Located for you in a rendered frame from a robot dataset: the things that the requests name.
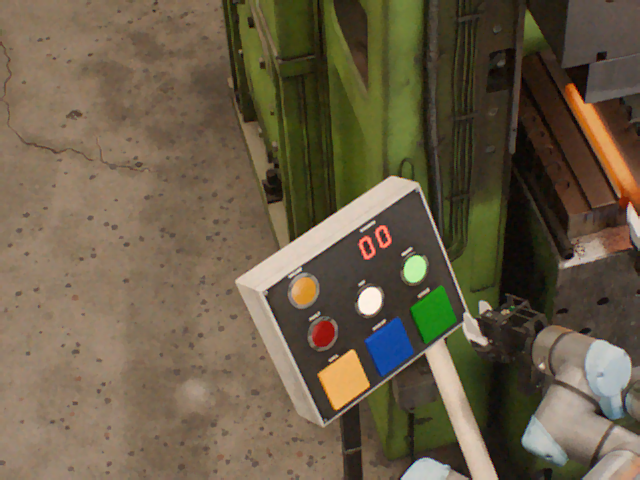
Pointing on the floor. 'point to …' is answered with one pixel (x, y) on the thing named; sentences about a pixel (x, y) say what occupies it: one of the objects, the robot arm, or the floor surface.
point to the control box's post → (350, 430)
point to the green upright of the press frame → (436, 426)
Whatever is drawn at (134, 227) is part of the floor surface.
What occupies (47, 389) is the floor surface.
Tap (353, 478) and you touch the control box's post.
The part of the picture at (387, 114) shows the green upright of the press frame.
